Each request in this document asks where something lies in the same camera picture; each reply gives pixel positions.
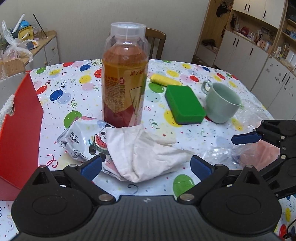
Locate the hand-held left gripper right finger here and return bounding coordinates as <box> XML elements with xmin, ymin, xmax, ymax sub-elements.
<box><xmin>178</xmin><ymin>155</ymin><xmax>263</xmax><ymax>205</ymax></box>

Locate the black cable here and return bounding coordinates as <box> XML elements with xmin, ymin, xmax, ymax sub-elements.
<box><xmin>283</xmin><ymin>222</ymin><xmax>296</xmax><ymax>240</ymax></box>

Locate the small white plastic bag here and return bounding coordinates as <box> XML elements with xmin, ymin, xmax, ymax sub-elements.
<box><xmin>24</xmin><ymin>39</ymin><xmax>39</xmax><ymax>49</ymax></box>

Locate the white sideboard with wooden top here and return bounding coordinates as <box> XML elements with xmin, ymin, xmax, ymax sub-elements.
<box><xmin>0</xmin><ymin>30</ymin><xmax>60</xmax><ymax>78</ymax></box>

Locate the green sponge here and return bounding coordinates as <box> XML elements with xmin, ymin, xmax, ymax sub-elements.
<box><xmin>165</xmin><ymin>85</ymin><xmax>207</xmax><ymax>125</ymax></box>

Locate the wet wipes pack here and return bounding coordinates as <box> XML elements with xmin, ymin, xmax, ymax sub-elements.
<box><xmin>57</xmin><ymin>117</ymin><xmax>123</xmax><ymax>179</ymax></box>

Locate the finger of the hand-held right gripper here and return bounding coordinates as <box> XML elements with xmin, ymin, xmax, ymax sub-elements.
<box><xmin>258</xmin><ymin>153</ymin><xmax>296</xmax><ymax>200</ymax></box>
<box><xmin>231</xmin><ymin>119</ymin><xmax>296</xmax><ymax>160</ymax></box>

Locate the pale green mug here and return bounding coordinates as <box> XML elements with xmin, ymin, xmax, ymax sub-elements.
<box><xmin>201</xmin><ymin>80</ymin><xmax>242</xmax><ymax>124</ymax></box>

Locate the bubble wrap sheet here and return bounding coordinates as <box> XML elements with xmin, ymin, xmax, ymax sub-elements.
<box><xmin>229</xmin><ymin>96</ymin><xmax>281</xmax><ymax>139</ymax></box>

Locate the red storage box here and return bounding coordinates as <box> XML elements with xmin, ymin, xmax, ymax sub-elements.
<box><xmin>0</xmin><ymin>71</ymin><xmax>44</xmax><ymax>202</ymax></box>

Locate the yellow plastic container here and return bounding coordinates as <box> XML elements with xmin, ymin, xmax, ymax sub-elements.
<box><xmin>17</xmin><ymin>25</ymin><xmax>35</xmax><ymax>40</ymax></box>

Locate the brown wooden chair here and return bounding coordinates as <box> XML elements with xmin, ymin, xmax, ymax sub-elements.
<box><xmin>145</xmin><ymin>27</ymin><xmax>167</xmax><ymax>60</ymax></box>

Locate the clear plastic bag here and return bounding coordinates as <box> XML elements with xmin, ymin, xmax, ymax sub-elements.
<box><xmin>0</xmin><ymin>21</ymin><xmax>34</xmax><ymax>68</ymax></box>

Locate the pink cloth in clear bag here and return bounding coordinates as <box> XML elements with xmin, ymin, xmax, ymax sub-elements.
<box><xmin>205</xmin><ymin>138</ymin><xmax>281</xmax><ymax>167</ymax></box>

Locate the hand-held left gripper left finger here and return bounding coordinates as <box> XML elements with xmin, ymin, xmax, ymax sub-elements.
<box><xmin>31</xmin><ymin>155</ymin><xmax>115</xmax><ymax>205</ymax></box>

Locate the balloon print tablecloth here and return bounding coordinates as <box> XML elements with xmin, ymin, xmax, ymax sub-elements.
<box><xmin>0</xmin><ymin>59</ymin><xmax>296</xmax><ymax>241</ymax></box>

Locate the light wooden board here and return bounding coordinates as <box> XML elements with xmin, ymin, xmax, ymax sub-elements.
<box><xmin>1</xmin><ymin>59</ymin><xmax>26</xmax><ymax>80</ymax></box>

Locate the white cloth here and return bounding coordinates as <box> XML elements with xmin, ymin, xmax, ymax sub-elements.
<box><xmin>107</xmin><ymin>124</ymin><xmax>193</xmax><ymax>182</ymax></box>

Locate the yellow sponge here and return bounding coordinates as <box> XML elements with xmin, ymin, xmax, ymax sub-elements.
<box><xmin>150</xmin><ymin>74</ymin><xmax>183</xmax><ymax>87</ymax></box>

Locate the white wooden wall cabinet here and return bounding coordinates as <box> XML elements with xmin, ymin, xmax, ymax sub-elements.
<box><xmin>192</xmin><ymin>0</ymin><xmax>296</xmax><ymax>116</ymax></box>

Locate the orange drink bottle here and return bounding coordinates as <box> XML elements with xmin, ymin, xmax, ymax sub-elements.
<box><xmin>102</xmin><ymin>22</ymin><xmax>149</xmax><ymax>128</ymax></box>

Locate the black hanging bag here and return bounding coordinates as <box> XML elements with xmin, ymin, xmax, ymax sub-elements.
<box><xmin>216</xmin><ymin>2</ymin><xmax>234</xmax><ymax>18</ymax></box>

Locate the clear drinking glasses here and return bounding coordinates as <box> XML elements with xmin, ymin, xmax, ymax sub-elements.
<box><xmin>32</xmin><ymin>14</ymin><xmax>49</xmax><ymax>39</ymax></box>

